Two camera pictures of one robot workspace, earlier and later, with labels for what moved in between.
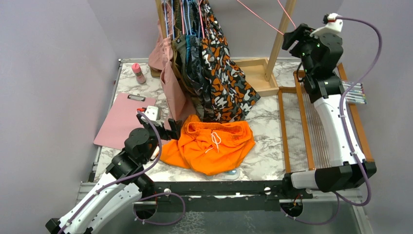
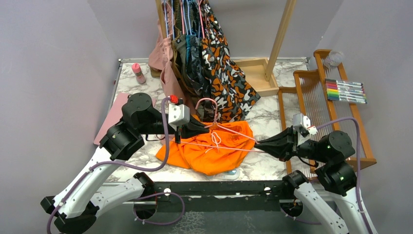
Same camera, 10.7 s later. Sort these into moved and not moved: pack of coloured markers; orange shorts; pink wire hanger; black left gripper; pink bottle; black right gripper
Moved: black right gripper; black left gripper; pink wire hanger
Not moved: orange shorts; pink bottle; pack of coloured markers
